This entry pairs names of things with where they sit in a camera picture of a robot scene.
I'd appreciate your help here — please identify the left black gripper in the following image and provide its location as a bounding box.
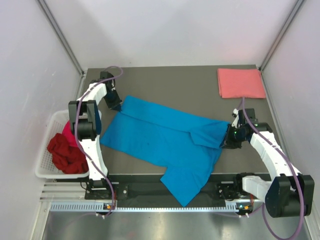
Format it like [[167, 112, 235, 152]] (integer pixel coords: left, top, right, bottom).
[[103, 88, 122, 112]]

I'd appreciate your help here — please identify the blue t shirt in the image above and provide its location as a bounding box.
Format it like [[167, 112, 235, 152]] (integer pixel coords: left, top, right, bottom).
[[100, 96, 228, 207]]

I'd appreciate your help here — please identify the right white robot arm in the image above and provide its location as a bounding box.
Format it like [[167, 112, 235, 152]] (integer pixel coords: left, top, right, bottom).
[[220, 108, 315, 218]]

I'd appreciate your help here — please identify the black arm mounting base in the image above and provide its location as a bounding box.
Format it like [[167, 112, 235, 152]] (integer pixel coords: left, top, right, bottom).
[[81, 174, 250, 207]]

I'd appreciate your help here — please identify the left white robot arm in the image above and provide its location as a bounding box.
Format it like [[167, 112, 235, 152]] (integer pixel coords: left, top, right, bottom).
[[68, 69, 122, 199]]

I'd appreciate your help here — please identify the folded pink t shirt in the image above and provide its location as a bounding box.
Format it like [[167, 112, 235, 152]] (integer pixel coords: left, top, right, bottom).
[[217, 68, 266, 99]]

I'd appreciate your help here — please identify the magenta t shirt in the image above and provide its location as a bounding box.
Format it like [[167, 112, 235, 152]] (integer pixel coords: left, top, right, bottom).
[[61, 120, 78, 148]]

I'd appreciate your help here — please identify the dark red t shirt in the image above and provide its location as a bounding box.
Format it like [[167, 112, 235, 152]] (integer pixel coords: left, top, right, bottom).
[[47, 133, 89, 174]]

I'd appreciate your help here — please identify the white plastic laundry basket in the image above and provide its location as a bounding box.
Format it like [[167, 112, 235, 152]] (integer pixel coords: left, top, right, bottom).
[[35, 110, 89, 180]]

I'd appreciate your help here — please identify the white slotted cable duct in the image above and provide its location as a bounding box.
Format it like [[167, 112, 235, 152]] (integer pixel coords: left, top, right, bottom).
[[50, 201, 253, 213]]

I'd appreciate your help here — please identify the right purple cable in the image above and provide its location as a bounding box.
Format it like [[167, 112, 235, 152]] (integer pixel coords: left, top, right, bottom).
[[234, 96, 308, 239]]

